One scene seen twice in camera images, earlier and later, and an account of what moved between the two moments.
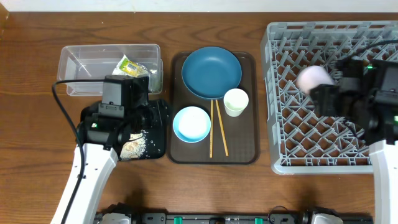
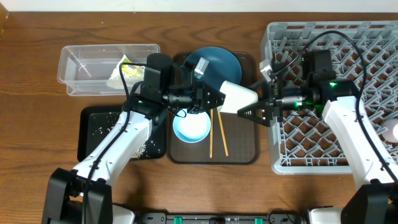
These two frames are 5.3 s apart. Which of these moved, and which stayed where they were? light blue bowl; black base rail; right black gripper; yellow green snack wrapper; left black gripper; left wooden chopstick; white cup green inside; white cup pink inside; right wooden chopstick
Moved: white cup pink inside; right black gripper; white cup green inside; left black gripper
Stayed: left wooden chopstick; light blue bowl; yellow green snack wrapper; right wooden chopstick; black base rail
